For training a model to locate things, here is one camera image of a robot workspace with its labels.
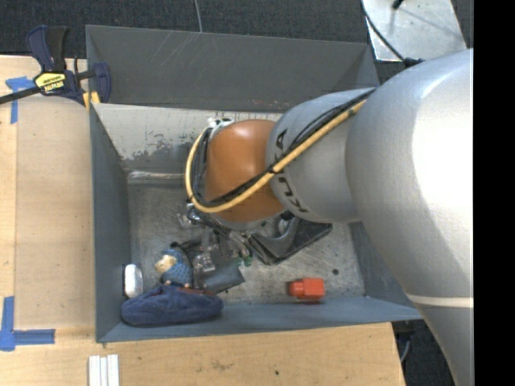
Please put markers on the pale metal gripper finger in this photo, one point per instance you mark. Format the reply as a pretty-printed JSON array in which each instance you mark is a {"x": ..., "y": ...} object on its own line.
[{"x": 204, "y": 264}]

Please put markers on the dark grey flat piece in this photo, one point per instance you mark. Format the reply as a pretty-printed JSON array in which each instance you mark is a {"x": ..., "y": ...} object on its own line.
[{"x": 225, "y": 280}]

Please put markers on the toy bear in blue knit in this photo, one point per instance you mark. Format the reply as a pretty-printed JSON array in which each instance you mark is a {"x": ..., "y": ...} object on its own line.
[{"x": 175, "y": 268}]

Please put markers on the dark blue cloth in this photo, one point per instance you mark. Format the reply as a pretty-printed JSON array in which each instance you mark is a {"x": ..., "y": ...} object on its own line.
[{"x": 171, "y": 308}]

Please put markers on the white oval object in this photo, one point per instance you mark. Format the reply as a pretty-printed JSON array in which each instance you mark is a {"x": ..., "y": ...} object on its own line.
[{"x": 133, "y": 281}]

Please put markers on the black angular plastic object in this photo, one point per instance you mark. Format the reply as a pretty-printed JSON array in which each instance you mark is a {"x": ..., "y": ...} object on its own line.
[{"x": 299, "y": 235}]

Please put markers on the red plastic block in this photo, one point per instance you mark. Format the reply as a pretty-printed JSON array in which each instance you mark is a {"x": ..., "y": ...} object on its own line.
[{"x": 307, "y": 288}]

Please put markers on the pale wood flat board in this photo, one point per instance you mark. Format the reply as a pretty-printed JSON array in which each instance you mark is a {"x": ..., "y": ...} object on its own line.
[{"x": 52, "y": 215}]

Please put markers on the grey metal bin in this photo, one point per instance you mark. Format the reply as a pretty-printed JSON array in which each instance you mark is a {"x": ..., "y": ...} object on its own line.
[{"x": 169, "y": 66}]

